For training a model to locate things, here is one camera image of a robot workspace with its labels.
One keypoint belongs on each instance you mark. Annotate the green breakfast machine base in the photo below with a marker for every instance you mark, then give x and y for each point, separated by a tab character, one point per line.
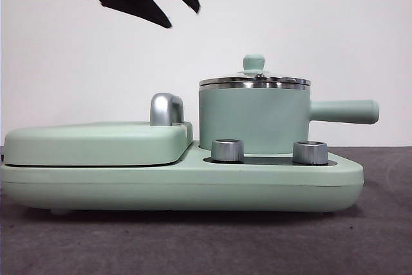
273	188

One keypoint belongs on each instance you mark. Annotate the glass lid with green knob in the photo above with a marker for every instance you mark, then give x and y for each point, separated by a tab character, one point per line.
253	64

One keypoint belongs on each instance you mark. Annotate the green hinged griddle cover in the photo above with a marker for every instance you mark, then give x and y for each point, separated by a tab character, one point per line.
96	146

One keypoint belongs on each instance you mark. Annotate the silver control knob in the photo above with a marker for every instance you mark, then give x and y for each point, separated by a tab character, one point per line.
227	151
310	153

